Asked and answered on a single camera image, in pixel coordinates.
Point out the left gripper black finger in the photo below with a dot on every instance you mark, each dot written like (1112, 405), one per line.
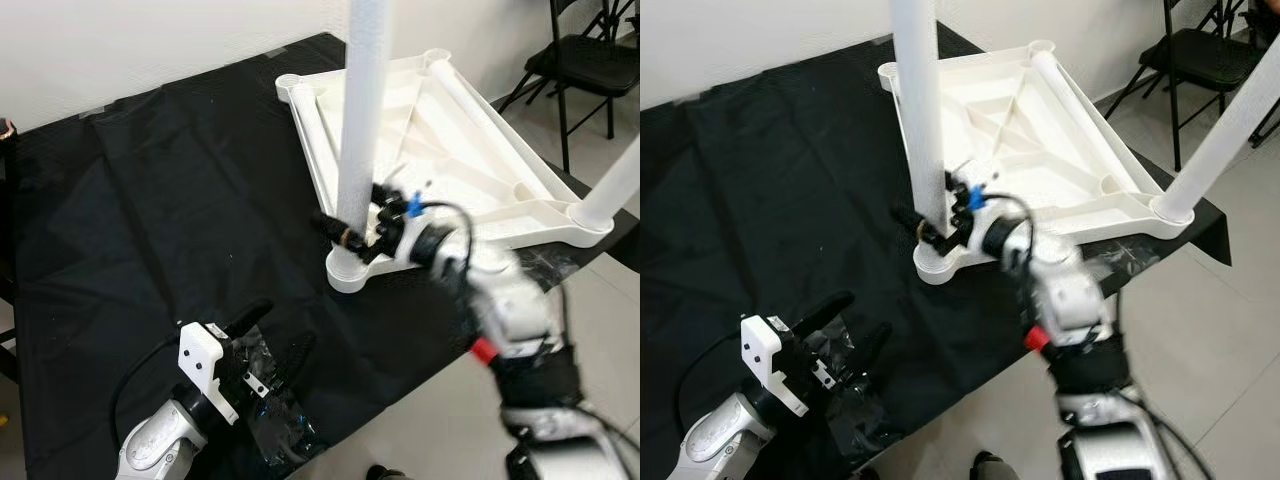
(248, 318)
(300, 355)
(822, 312)
(875, 345)

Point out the white plastic children table top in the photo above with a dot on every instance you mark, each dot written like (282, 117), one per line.
(1040, 160)
(460, 170)

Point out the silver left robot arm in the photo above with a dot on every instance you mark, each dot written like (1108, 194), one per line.
(725, 440)
(160, 440)

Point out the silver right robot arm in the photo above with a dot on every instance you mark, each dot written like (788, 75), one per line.
(1080, 300)
(520, 310)

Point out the clear plastic bag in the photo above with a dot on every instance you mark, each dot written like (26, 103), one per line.
(285, 420)
(1125, 262)
(860, 410)
(550, 268)

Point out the black tablecloth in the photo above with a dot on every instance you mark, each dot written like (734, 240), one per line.
(150, 200)
(760, 200)

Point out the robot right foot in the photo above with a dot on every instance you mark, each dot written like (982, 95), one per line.
(992, 467)
(385, 473)

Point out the black folding chair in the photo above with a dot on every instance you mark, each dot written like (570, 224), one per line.
(590, 65)
(1200, 55)

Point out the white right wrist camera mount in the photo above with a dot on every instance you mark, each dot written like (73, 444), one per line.
(992, 232)
(415, 240)

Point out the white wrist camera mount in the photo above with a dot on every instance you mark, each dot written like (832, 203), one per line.
(765, 355)
(200, 360)
(992, 232)
(415, 240)

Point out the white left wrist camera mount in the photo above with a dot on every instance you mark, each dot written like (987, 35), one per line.
(200, 360)
(765, 355)

